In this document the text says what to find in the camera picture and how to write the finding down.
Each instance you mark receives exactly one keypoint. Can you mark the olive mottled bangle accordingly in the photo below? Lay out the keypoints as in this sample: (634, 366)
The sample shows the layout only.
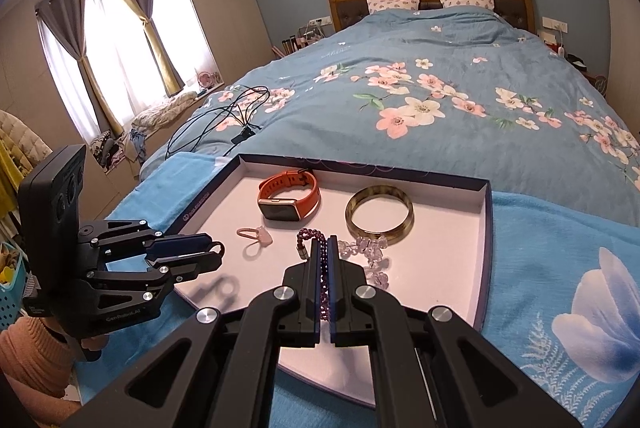
(348, 214)

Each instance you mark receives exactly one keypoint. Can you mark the bedside table with small items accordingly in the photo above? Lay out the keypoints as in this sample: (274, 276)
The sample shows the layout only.
(575, 60)

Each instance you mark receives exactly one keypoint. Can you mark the person's left forearm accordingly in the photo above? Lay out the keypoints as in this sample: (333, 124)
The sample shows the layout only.
(30, 358)

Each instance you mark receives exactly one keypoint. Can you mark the beige wardrobe beside coat rack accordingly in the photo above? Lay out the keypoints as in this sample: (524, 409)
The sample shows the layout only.
(620, 33)

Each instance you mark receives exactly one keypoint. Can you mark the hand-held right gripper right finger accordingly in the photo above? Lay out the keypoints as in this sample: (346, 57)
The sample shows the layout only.
(350, 303)

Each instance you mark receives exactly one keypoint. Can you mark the orange smartwatch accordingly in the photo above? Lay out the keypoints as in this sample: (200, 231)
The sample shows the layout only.
(280, 208)

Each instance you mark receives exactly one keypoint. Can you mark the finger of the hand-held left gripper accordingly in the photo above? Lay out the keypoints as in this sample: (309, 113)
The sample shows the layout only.
(177, 244)
(192, 265)

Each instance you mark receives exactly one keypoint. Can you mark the white sheer curtain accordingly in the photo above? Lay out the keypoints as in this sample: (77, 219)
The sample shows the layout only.
(115, 58)

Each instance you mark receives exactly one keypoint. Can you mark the dark blue shallow box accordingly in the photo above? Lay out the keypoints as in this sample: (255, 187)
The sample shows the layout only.
(440, 258)

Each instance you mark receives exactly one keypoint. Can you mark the bed with floral duvet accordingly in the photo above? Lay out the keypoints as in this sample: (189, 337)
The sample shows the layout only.
(450, 58)

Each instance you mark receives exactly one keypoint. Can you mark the person's left hand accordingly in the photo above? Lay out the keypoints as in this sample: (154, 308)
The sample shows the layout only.
(90, 349)

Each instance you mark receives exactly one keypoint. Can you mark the small pink fan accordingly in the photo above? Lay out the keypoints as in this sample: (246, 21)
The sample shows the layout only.
(204, 80)

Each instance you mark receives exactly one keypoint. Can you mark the bedside clutter of bottles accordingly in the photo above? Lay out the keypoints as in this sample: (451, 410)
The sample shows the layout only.
(297, 40)

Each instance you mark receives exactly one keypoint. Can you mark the beige window seat cabinet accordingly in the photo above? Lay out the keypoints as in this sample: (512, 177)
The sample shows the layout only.
(115, 188)

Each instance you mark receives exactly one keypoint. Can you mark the white quilted jacket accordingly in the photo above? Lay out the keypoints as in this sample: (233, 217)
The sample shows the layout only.
(22, 138)

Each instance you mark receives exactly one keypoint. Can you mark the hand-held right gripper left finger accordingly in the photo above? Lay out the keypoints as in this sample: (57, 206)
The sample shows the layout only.
(300, 303)

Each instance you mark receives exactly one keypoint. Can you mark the beige wardrobe beside window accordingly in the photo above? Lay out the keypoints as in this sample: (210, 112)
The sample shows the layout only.
(225, 8)

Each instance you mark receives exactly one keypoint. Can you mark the wall socket above bottles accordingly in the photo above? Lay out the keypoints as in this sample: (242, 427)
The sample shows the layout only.
(320, 21)

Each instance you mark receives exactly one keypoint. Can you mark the yellow cloth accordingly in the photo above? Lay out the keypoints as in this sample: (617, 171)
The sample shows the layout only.
(7, 188)

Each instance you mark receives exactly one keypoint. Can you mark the wall socket beside lamp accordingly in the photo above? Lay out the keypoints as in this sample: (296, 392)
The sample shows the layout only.
(555, 25)

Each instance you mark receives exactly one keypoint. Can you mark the blue cloth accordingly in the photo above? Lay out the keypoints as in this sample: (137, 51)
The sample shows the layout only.
(135, 145)

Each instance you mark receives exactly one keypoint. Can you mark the blue floral blanket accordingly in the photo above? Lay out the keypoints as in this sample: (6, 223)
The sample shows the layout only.
(525, 233)

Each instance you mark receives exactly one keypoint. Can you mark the pile of pale bedding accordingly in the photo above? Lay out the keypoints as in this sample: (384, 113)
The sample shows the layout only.
(165, 110)

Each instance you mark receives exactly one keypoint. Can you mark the blue plastic basket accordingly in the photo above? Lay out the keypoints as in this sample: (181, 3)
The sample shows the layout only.
(12, 298)

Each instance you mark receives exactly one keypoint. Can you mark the dark patterned cloth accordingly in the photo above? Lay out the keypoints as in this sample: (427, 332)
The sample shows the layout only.
(107, 150)

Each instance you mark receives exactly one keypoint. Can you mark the patterned pillow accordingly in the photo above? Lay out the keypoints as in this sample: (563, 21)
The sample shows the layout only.
(392, 4)
(467, 0)

